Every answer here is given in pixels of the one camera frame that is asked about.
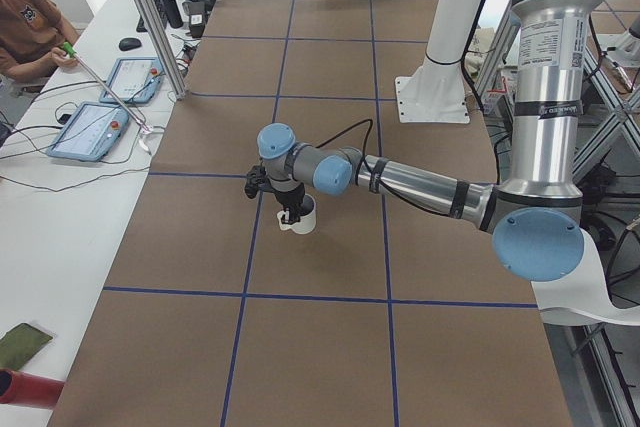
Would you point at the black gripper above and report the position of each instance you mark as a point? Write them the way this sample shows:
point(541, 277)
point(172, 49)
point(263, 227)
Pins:
point(289, 196)

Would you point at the white mug grey inside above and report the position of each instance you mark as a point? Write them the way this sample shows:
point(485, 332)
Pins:
point(303, 222)

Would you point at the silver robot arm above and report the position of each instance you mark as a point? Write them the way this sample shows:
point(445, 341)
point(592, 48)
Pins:
point(532, 210)

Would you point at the upper teach pendant blue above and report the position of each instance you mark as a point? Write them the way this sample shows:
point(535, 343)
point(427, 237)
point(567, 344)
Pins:
point(136, 80)

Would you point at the teach pendant blue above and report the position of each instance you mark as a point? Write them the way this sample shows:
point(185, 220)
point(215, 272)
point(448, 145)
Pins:
point(90, 132)
point(136, 80)

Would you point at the lower teach pendant blue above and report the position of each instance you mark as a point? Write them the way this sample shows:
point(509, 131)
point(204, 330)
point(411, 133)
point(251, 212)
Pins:
point(90, 132)

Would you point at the black water bottle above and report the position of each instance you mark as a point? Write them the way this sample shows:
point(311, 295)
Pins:
point(172, 13)

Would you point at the black computer mouse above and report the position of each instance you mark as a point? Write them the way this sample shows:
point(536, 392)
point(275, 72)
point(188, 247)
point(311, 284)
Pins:
point(129, 43)

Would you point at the metal grabber stick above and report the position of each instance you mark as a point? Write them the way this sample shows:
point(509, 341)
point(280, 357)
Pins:
point(69, 50)

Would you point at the white chair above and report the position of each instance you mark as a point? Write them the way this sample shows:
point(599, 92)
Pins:
point(581, 297)

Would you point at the green bean bag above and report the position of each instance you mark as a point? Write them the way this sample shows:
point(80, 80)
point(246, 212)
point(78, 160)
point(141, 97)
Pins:
point(20, 344)

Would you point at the person in brown shirt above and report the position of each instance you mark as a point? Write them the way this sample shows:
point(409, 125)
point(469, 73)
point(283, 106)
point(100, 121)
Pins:
point(32, 35)

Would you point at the red cylinder bottle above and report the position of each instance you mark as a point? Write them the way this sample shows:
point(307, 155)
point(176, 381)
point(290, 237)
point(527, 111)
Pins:
point(27, 390)

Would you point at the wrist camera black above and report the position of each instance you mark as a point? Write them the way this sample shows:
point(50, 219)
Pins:
point(256, 181)

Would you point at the aluminium frame post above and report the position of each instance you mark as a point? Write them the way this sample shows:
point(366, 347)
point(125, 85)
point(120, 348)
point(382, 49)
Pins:
point(148, 11)

